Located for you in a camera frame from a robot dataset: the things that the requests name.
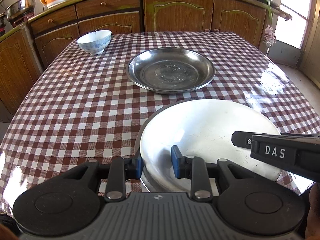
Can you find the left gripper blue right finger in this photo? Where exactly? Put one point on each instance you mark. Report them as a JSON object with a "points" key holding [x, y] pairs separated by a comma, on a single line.
{"points": [[194, 169]]}

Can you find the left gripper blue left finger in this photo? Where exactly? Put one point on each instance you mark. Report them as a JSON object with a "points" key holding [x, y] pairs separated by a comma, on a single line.
{"points": [[121, 170]]}

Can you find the white ceramic bowl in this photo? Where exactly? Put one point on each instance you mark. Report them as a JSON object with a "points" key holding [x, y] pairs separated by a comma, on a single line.
{"points": [[230, 117]]}

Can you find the deep steel bowl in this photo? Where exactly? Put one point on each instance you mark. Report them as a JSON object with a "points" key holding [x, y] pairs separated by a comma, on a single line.
{"points": [[187, 124]]}

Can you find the medium steel plate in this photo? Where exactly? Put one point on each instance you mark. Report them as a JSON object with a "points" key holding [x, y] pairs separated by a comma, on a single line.
{"points": [[170, 70]]}

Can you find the blue patterned small bowl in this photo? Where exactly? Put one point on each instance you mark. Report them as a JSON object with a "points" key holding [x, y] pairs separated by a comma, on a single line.
{"points": [[95, 42]]}

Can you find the person's right hand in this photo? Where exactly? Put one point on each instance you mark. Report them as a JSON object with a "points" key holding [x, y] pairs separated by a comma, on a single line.
{"points": [[313, 220]]}

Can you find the red white checkered tablecloth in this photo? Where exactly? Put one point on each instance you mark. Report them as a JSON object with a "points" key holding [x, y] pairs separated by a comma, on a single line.
{"points": [[85, 107]]}

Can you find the pink cloth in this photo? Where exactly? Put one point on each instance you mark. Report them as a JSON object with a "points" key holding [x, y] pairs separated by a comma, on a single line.
{"points": [[269, 36]]}

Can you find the brown wooden cabinet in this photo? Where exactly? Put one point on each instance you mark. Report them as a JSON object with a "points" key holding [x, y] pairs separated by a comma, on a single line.
{"points": [[29, 48]]}

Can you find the steel pot with lid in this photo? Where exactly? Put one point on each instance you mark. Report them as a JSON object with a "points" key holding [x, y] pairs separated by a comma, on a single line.
{"points": [[18, 8]]}

